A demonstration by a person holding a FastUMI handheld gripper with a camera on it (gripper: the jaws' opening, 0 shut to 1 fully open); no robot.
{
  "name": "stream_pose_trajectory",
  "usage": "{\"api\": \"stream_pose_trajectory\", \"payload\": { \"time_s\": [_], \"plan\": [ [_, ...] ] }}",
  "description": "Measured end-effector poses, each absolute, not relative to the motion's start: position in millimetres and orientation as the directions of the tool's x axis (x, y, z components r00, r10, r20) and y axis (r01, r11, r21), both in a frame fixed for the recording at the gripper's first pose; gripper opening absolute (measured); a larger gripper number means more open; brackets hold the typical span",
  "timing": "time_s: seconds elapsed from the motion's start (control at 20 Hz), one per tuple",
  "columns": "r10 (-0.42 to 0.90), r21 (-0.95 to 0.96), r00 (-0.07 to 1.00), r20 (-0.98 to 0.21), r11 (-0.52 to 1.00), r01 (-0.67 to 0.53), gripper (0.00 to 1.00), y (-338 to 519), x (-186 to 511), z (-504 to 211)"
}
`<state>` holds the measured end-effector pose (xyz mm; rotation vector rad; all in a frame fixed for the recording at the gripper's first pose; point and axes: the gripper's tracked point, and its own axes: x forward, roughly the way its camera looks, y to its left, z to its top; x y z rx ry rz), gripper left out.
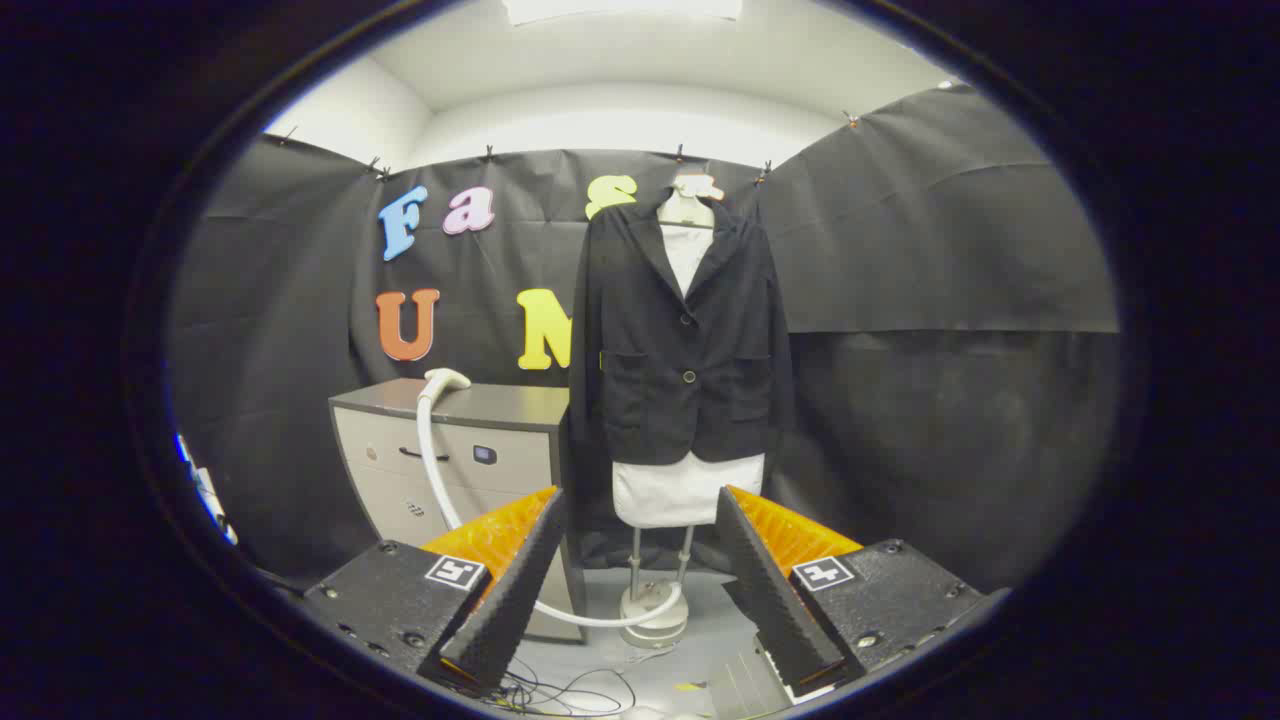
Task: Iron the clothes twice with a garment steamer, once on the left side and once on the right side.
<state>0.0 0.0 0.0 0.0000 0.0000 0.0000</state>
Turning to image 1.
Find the black jacket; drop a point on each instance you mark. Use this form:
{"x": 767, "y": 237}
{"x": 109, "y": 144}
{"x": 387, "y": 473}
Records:
{"x": 680, "y": 400}

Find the black backdrop cloth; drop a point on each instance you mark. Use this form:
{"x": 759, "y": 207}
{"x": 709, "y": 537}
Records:
{"x": 950, "y": 250}

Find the grey drawer cabinet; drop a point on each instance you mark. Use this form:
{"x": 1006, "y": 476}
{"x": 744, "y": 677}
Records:
{"x": 500, "y": 455}

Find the white garment steamer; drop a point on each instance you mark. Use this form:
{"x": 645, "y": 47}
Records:
{"x": 445, "y": 381}

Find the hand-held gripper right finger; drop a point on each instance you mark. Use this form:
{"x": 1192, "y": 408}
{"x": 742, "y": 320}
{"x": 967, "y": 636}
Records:
{"x": 770, "y": 590}

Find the ceiling light panel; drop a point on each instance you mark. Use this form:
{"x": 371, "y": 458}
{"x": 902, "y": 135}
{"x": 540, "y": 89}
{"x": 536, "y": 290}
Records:
{"x": 620, "y": 8}

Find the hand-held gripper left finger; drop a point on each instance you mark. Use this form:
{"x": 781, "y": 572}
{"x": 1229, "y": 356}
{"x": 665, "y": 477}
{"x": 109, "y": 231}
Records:
{"x": 505, "y": 590}

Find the white dress form mannequin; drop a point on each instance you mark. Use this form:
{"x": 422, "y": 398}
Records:
{"x": 686, "y": 490}

